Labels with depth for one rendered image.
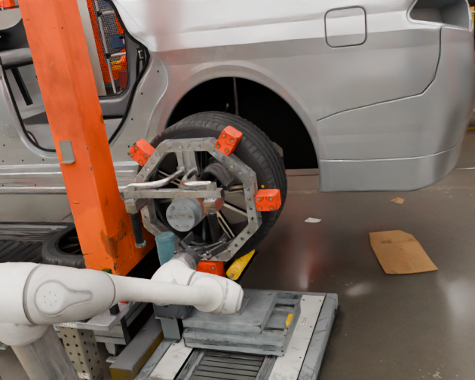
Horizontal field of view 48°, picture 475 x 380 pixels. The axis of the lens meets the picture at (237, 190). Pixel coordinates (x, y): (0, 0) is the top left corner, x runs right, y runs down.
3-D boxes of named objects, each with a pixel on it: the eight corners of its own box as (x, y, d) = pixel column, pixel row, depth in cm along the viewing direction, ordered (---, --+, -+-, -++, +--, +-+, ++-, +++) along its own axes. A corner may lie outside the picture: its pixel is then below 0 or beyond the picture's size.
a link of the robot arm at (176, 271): (163, 281, 178) (199, 291, 175) (140, 307, 165) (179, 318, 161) (163, 253, 174) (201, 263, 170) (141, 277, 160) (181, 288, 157)
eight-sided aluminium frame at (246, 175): (267, 255, 232) (251, 134, 214) (262, 263, 226) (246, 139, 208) (156, 252, 251) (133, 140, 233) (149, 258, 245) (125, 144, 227)
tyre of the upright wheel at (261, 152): (267, 96, 233) (140, 126, 259) (250, 107, 212) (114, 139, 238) (303, 232, 251) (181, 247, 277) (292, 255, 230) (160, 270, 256)
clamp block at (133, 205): (148, 204, 219) (145, 192, 217) (136, 212, 211) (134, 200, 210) (136, 204, 221) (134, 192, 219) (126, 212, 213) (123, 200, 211)
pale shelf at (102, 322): (130, 309, 236) (128, 303, 235) (109, 332, 222) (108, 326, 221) (50, 303, 251) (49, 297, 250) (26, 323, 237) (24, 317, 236)
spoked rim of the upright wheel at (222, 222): (255, 116, 238) (158, 138, 258) (238, 130, 218) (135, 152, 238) (283, 219, 252) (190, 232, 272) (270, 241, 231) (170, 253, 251)
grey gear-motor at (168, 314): (221, 301, 297) (211, 245, 285) (191, 348, 260) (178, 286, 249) (191, 300, 303) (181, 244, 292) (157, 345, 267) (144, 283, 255)
